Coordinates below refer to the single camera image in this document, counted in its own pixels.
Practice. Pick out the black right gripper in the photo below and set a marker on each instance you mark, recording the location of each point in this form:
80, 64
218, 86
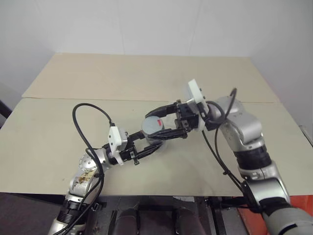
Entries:
187, 117

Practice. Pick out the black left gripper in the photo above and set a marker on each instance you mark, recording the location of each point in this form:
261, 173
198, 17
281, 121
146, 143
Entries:
128, 154

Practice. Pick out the grey jar lid red label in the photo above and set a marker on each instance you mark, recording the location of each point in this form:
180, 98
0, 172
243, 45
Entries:
150, 125

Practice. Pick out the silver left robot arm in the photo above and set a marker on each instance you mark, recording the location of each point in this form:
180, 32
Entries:
83, 183

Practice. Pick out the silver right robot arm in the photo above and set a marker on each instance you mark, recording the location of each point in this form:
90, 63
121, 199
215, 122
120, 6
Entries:
247, 127

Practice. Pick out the orange box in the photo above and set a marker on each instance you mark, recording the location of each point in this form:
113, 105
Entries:
249, 223

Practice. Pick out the black table underframe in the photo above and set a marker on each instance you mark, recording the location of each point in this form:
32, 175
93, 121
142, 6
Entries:
156, 203

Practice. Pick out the beige table cover sheet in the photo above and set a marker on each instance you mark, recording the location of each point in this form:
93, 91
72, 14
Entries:
49, 147
122, 73

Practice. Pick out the black object at table side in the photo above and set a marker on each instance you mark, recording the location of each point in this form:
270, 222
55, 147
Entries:
3, 112

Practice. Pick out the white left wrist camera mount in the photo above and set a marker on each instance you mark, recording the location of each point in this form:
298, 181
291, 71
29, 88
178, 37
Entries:
114, 138

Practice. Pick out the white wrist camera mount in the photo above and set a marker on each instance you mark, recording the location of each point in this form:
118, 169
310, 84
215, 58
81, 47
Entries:
195, 89
114, 138

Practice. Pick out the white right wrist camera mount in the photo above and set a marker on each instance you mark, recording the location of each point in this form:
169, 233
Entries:
195, 89

